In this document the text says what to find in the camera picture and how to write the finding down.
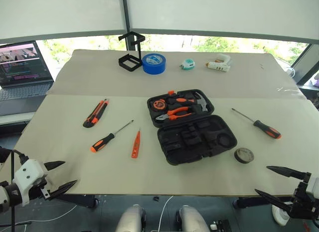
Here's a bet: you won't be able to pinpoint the black metal frame stand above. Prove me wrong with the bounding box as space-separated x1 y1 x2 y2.
118 31 146 72

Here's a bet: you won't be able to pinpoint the white sneaker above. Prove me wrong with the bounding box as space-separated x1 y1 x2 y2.
271 204 291 227

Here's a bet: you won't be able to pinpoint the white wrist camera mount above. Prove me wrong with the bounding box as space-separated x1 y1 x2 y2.
12 159 49 208
306 177 319 196

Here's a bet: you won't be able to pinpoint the open grey laptop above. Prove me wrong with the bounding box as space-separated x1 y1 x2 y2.
0 40 54 117

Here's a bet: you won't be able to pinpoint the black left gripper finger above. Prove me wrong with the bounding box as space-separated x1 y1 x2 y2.
44 161 66 171
48 180 78 201

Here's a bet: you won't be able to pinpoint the white floor cable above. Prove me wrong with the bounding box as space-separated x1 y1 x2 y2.
158 195 174 232

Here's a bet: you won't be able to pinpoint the beige cardboard sheet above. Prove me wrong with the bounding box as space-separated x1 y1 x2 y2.
0 94 319 197
46 49 308 100

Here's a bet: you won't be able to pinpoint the orange black tape measure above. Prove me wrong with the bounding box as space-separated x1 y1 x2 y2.
152 99 167 111

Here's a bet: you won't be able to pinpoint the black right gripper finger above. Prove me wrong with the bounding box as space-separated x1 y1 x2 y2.
254 189 293 215
266 165 305 181

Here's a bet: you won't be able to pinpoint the black power strip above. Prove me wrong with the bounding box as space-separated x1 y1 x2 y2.
210 219 233 232

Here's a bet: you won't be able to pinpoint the orange handled pliers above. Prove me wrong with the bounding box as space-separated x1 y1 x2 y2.
155 107 196 122

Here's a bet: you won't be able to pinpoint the orange black utility knife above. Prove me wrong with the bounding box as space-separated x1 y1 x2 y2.
82 98 110 129

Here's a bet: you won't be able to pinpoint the black plastic tool case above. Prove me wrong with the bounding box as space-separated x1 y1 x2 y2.
147 89 238 166

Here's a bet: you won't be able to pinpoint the hammer with orange black handle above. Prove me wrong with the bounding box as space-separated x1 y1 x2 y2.
171 91 211 113

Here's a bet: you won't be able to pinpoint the orange voltage tester pen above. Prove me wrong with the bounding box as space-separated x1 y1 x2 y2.
131 127 142 159

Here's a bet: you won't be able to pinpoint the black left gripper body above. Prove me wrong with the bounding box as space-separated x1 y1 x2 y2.
28 176 54 201

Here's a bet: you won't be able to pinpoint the silver rounded robot leg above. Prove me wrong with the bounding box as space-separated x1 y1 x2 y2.
115 204 147 232
176 205 210 232

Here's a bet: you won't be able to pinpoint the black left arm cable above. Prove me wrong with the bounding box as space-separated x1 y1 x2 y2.
9 149 28 232

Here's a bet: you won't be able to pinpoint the grey black tape roll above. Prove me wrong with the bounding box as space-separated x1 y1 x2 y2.
234 147 255 164

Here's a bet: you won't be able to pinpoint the blue tape roll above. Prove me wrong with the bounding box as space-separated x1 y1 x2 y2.
142 52 167 75

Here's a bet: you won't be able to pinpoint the orange black screwdriver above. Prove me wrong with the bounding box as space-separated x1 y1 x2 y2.
90 120 135 153
231 107 283 140

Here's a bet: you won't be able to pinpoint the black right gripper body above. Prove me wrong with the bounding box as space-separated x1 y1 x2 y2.
290 172 319 221

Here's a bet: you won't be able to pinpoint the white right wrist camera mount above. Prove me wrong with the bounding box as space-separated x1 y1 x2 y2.
306 177 319 196

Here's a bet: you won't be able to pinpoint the small teal white tape measure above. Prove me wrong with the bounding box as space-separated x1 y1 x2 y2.
179 58 196 71

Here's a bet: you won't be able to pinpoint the black table leg bar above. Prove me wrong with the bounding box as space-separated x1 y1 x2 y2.
56 194 97 209
233 197 275 209

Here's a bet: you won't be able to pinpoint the white glue gun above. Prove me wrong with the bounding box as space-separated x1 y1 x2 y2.
205 53 233 74

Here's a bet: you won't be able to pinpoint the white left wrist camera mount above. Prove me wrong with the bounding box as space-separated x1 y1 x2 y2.
12 159 49 208

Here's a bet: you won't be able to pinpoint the dark window frame post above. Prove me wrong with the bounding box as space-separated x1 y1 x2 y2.
121 0 132 51

